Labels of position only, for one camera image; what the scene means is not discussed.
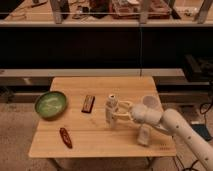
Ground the background shelf rail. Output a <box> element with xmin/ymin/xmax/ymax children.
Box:
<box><xmin>0</xmin><ymin>68</ymin><xmax>184</xmax><ymax>77</ymax></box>

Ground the clear plastic bottle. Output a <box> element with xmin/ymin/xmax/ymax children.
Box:
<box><xmin>105</xmin><ymin>94</ymin><xmax>118</xmax><ymax>129</ymax></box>

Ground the wooden table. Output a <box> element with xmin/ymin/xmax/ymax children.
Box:
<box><xmin>29</xmin><ymin>76</ymin><xmax>176</xmax><ymax>159</ymax></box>

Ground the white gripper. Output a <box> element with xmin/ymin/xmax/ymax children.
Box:
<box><xmin>113</xmin><ymin>101</ymin><xmax>163</xmax><ymax>126</ymax></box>

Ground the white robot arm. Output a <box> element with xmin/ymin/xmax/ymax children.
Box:
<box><xmin>112</xmin><ymin>101</ymin><xmax>213</xmax><ymax>171</ymax></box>

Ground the green bowl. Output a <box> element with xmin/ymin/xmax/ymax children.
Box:
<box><xmin>34</xmin><ymin>91</ymin><xmax>67</xmax><ymax>120</ymax></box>

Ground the white paper cup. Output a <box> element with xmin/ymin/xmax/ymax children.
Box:
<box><xmin>142</xmin><ymin>96</ymin><xmax>159</xmax><ymax>109</ymax></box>

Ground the brown snack bar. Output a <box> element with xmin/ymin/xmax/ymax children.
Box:
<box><xmin>82</xmin><ymin>95</ymin><xmax>95</xmax><ymax>113</ymax></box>

